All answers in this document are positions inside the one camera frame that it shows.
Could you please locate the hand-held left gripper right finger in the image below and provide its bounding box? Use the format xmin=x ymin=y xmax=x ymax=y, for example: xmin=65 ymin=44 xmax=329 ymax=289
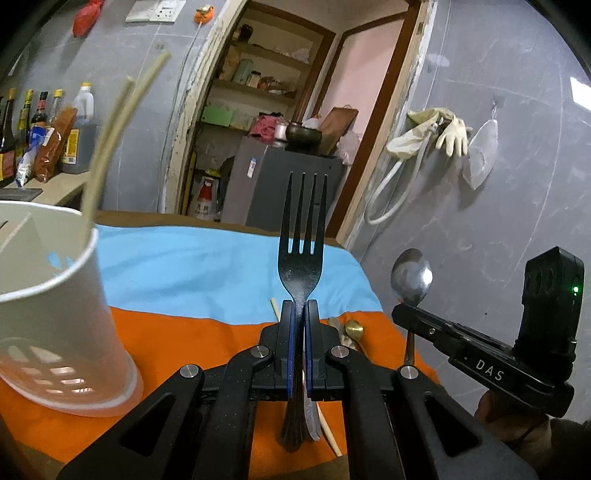
xmin=304 ymin=299 xmax=539 ymax=480

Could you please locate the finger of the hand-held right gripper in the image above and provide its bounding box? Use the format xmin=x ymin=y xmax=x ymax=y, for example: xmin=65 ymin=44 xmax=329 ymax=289
xmin=398 ymin=301 xmax=468 ymax=334
xmin=391 ymin=306 xmax=465 ymax=361

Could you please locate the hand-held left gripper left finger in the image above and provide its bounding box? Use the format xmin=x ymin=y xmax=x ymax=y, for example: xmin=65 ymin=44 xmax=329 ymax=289
xmin=55 ymin=299 xmax=297 ymax=480

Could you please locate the gold spoon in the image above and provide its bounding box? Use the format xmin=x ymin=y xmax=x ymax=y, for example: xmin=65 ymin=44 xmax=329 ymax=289
xmin=344 ymin=319 xmax=369 ymax=357

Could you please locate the black fork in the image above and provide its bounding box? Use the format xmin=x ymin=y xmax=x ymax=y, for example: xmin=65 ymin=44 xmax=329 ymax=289
xmin=276 ymin=171 xmax=330 ymax=453

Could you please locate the long silver spoon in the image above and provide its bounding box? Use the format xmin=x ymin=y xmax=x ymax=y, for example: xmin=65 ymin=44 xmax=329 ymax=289
xmin=303 ymin=364 xmax=322 ymax=442

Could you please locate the wooden chopstick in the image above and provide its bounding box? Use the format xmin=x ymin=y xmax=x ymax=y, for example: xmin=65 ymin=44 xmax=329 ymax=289
xmin=82 ymin=50 xmax=172 ymax=247
xmin=81 ymin=75 xmax=137 ymax=247
xmin=270 ymin=298 xmax=343 ymax=459

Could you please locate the white plastic utensil holder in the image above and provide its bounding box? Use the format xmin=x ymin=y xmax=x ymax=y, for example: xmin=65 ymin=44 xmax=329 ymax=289
xmin=0 ymin=199 xmax=145 ymax=419

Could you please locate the person's right forearm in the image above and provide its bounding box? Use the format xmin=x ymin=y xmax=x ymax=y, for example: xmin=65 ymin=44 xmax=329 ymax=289
xmin=519 ymin=414 xmax=591 ymax=480

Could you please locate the person's right hand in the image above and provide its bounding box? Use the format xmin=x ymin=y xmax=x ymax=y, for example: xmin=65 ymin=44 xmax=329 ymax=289
xmin=475 ymin=389 xmax=553 ymax=458

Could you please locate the striped blanket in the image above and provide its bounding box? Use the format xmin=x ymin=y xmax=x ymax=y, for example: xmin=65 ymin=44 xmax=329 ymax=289
xmin=0 ymin=210 xmax=440 ymax=480

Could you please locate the grey cabinet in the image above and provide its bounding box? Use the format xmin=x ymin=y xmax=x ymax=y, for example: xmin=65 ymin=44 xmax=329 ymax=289
xmin=221 ymin=136 xmax=348 ymax=239

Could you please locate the white bottle red label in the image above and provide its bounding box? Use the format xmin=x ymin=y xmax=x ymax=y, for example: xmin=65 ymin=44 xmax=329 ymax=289
xmin=187 ymin=175 xmax=223 ymax=220

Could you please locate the cream rubber glove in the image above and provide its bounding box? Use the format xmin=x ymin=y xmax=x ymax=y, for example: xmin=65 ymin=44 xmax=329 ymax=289
xmin=386 ymin=108 xmax=440 ymax=160
xmin=434 ymin=115 xmax=473 ymax=158

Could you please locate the dark metal bowl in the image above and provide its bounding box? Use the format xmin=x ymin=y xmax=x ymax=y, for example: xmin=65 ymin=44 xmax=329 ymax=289
xmin=285 ymin=122 xmax=324 ymax=153

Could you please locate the wooden board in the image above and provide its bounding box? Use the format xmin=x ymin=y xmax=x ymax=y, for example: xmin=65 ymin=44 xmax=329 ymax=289
xmin=318 ymin=106 xmax=360 ymax=156

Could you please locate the red cloth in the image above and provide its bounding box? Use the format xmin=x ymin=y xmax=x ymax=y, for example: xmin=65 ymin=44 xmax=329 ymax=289
xmin=249 ymin=114 xmax=290 ymax=144

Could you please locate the green box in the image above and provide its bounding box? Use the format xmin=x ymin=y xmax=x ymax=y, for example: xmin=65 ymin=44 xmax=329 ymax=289
xmin=201 ymin=104 xmax=234 ymax=127

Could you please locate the beige kitchen counter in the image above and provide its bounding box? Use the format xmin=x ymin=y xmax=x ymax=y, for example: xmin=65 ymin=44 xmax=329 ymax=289
xmin=0 ymin=170 xmax=94 ymax=209

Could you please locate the wooden shelf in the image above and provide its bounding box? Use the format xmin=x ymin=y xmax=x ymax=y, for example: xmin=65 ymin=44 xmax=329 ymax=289
xmin=202 ymin=17 xmax=325 ymax=136

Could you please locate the large oil jug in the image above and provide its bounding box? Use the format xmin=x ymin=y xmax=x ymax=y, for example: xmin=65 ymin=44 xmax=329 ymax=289
xmin=59 ymin=82 xmax=98 ymax=175

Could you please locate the red-orange spice packet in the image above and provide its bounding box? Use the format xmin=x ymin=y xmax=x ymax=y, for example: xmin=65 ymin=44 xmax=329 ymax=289
xmin=34 ymin=106 xmax=78 ymax=184

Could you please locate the blue white packet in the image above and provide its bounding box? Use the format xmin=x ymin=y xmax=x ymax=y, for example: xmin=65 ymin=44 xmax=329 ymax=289
xmin=15 ymin=126 xmax=47 ymax=188

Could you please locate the clear sauce bottle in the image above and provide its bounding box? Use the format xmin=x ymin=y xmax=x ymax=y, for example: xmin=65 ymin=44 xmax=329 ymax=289
xmin=48 ymin=89 xmax=65 ymax=124

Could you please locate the dark sauce bottle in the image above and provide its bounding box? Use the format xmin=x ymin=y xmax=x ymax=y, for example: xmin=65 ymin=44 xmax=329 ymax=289
xmin=0 ymin=88 xmax=17 ymax=182
xmin=16 ymin=89 xmax=34 ymax=158
xmin=30 ymin=91 xmax=49 ymax=133

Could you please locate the red plastic bag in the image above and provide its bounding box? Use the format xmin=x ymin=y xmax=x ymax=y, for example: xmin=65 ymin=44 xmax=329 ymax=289
xmin=72 ymin=0 xmax=105 ymax=38

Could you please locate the white hose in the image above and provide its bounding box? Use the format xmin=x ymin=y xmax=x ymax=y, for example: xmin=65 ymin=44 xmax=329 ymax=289
xmin=364 ymin=133 xmax=433 ymax=226

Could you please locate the white power cable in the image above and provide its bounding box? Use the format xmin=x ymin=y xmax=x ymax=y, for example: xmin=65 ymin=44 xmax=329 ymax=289
xmin=167 ymin=22 xmax=205 ymax=139

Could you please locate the white wall socket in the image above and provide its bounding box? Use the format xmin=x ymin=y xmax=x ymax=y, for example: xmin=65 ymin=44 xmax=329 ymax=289
xmin=156 ymin=0 xmax=186 ymax=23

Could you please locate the white wall switch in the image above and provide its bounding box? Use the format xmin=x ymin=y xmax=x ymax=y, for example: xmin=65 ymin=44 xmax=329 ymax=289
xmin=125 ymin=0 xmax=160 ymax=23

